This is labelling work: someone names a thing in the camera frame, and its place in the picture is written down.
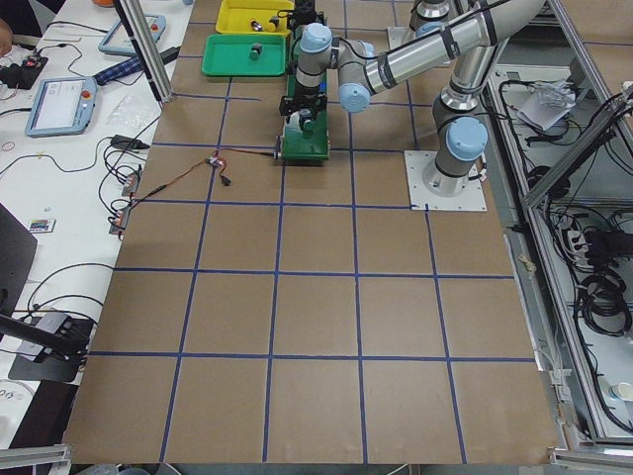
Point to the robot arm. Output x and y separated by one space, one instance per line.
473 41
421 12

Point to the aluminium frame upright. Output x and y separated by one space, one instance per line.
134 22

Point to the yellow plastic tray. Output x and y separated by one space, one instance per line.
235 16

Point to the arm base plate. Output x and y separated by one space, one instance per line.
398 36
430 190

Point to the green conveyor belt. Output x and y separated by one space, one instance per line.
304 137

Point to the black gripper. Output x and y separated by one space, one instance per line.
306 91
307 14

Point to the black adapter on desk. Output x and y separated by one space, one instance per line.
127 143

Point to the green plastic tray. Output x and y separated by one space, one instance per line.
228 55

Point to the crumpled white paper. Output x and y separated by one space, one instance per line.
548 103

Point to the green push button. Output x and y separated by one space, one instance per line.
255 51
307 121

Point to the folded blue umbrella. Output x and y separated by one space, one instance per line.
131 66

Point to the lower teach pendant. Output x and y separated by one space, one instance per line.
62 107

